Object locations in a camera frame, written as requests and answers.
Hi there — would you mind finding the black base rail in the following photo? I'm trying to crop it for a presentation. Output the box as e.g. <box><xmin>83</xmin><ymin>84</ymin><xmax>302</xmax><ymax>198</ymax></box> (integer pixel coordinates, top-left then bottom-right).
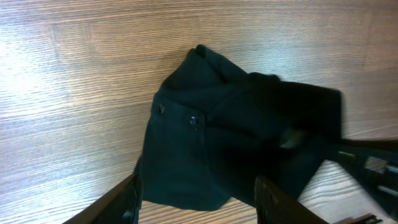
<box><xmin>328</xmin><ymin>140</ymin><xmax>397</xmax><ymax>221</ymax></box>

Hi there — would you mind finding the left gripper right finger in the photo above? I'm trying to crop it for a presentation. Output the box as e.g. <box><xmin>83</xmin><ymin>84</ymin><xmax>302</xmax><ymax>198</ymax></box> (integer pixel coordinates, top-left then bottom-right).
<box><xmin>254</xmin><ymin>176</ymin><xmax>328</xmax><ymax>224</ymax></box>

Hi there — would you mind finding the dark teal t-shirt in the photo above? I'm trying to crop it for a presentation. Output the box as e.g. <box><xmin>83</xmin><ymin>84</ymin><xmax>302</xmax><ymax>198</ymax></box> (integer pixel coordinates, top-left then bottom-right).
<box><xmin>137</xmin><ymin>45</ymin><xmax>342</xmax><ymax>210</ymax></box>

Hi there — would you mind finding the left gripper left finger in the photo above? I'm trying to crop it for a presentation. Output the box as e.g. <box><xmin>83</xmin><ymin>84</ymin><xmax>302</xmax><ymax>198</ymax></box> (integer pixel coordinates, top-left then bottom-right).
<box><xmin>64</xmin><ymin>174</ymin><xmax>142</xmax><ymax>224</ymax></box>

